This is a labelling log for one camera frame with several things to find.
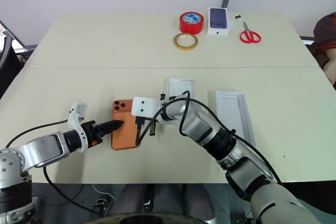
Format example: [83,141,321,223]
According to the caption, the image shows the yellow tape roll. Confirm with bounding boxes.
[172,32,199,51]

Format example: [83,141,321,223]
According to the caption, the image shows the white phone box lid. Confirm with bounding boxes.
[215,90,256,147]

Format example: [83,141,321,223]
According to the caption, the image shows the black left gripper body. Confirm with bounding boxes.
[80,120,102,148]

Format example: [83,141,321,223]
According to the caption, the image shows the white phone box base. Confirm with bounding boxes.
[167,77,197,101]

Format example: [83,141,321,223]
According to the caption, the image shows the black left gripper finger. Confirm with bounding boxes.
[99,120,124,130]
[99,125,122,137]

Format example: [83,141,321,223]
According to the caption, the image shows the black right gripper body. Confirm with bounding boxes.
[134,115,159,128]

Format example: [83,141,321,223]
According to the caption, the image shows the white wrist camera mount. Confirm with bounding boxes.
[130,97,160,119]
[67,100,89,154]

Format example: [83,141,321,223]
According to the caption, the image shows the black office chair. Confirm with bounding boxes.
[0,20,30,96]

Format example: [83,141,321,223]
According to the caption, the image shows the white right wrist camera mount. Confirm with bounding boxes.
[130,97,160,119]

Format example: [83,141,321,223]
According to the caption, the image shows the red tape roll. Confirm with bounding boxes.
[179,11,205,36]

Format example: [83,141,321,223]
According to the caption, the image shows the orange smartphone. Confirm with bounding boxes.
[110,99,144,152]

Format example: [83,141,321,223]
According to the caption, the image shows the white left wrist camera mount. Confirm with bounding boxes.
[67,100,89,154]

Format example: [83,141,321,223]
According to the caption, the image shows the person in dark brown shirt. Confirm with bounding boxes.
[306,12,336,89]

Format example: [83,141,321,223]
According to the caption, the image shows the white box with phone print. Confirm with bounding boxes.
[207,7,230,37]

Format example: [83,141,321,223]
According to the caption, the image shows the red handled scissors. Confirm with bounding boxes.
[239,20,263,44]

